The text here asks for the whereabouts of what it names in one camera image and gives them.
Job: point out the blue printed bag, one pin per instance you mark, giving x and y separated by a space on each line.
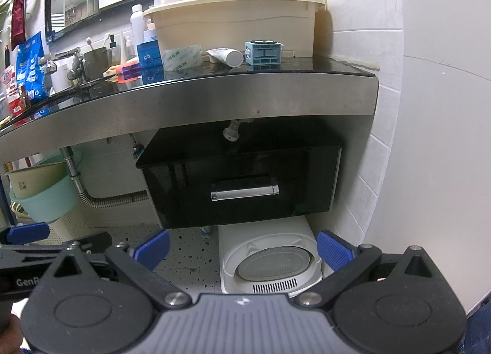
31 70

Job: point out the olive green cup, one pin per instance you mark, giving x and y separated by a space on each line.
96 64

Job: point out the metal drain pipe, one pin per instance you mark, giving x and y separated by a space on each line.
78 185

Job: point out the white cream tube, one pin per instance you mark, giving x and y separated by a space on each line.
224 55

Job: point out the black glossy drawer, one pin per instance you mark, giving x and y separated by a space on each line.
245 208

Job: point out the white perforated basket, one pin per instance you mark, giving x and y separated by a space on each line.
69 227

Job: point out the beige plastic basin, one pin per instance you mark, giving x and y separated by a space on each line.
34 179

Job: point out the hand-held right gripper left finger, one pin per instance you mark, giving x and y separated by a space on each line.
153 249

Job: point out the blue box with cartoon eyes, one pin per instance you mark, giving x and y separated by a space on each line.
148 54

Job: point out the white plastic drain valve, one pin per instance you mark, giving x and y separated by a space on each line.
232 130

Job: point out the chrome faucet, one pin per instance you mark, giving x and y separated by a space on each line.
75 64

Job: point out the beige plastic tub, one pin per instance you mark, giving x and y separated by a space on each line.
238 27

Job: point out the red packets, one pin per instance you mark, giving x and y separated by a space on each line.
15 102

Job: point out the white bottle blue label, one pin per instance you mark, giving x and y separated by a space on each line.
150 33

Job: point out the red hanging cloth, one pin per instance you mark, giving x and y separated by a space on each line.
18 16

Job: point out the black vanity counter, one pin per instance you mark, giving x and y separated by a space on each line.
214 98

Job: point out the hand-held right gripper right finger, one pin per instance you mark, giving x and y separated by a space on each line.
333 250

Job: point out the white cup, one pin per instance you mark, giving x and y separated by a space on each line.
61 81

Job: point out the clear tape roll green print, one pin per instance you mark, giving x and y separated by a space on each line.
180 57

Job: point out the toothbrush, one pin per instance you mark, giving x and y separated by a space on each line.
89 44

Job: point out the tall white bottle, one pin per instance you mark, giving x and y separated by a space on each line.
136 29

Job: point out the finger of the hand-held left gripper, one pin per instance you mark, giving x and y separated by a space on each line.
28 232
94 242

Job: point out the white appliance with round lid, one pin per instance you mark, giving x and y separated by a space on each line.
264 239

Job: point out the blue plastic cube box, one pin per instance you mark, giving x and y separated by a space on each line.
264 55

